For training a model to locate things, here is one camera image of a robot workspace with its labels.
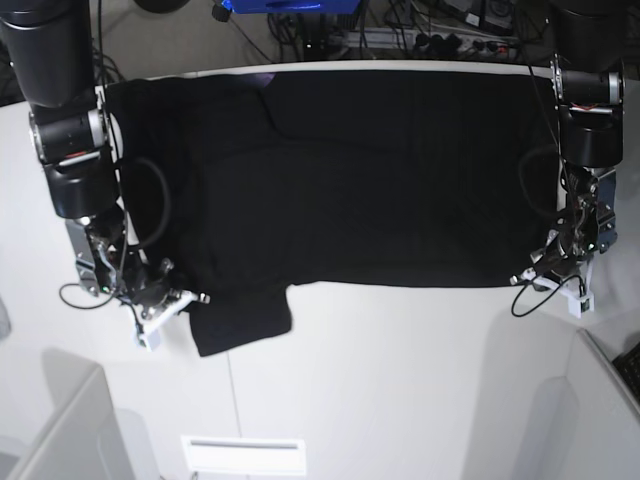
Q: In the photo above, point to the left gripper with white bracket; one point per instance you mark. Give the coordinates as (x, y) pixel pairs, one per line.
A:
(563, 266)

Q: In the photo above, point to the black T-shirt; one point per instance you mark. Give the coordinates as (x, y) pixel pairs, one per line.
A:
(397, 178)

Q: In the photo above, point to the white slotted tray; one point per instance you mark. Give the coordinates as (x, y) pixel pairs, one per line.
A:
(245, 456)

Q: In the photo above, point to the white partition right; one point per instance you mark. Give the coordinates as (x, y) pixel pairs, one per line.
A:
(607, 435)

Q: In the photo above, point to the black keyboard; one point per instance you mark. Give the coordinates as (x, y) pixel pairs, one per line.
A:
(628, 366)

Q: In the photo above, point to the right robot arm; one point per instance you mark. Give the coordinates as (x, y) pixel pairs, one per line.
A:
(52, 52)

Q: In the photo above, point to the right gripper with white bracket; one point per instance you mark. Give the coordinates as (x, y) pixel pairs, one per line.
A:
(147, 291)

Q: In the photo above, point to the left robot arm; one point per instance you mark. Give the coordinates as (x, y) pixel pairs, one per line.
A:
(587, 76)

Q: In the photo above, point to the white partition left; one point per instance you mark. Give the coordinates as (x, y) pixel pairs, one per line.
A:
(81, 439)

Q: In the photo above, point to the blue box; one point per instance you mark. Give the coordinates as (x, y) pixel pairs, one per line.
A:
(291, 6)

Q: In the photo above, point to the white partition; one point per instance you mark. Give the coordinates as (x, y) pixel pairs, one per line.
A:
(81, 439)
(607, 435)

